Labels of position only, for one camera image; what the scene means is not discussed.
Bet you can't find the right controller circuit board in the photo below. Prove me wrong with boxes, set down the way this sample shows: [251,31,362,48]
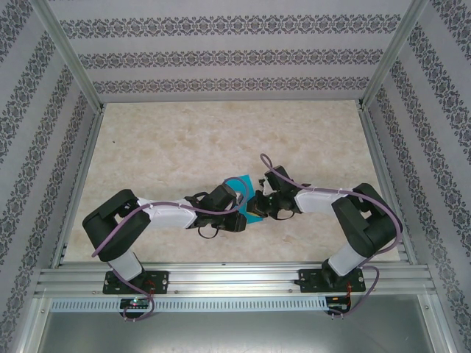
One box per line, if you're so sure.
[326,295,351,313]

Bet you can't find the controller circuit board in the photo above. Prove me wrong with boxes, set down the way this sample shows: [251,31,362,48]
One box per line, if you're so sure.
[326,295,351,313]
[119,297,150,310]

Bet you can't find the left controller circuit board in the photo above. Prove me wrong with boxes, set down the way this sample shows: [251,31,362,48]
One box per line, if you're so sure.
[119,297,150,310]

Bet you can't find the black right gripper cable loop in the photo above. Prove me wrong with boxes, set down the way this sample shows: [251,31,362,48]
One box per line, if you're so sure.
[273,208,296,223]

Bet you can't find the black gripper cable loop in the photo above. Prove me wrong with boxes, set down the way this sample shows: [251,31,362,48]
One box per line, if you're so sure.
[196,224,219,241]
[273,208,296,223]

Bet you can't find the black left gripper cable loop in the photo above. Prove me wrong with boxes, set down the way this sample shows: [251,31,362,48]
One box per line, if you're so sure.
[196,224,219,241]

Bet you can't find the aluminium mounting rail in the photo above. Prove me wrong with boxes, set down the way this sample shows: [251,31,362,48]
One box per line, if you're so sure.
[35,261,438,296]

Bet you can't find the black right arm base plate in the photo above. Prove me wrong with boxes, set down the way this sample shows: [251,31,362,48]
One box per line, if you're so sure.
[298,268,366,294]

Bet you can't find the slotted grey cable duct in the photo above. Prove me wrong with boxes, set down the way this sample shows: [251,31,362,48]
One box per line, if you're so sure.
[49,296,330,313]

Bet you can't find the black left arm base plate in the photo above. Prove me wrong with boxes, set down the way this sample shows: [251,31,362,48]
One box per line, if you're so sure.
[102,270,170,295]

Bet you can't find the aluminium table side rail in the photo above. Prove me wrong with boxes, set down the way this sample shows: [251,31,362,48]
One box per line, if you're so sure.
[50,104,107,268]
[357,102,419,265]

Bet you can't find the aluminium frame post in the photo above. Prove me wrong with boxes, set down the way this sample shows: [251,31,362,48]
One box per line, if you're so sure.
[357,0,431,111]
[35,0,107,115]

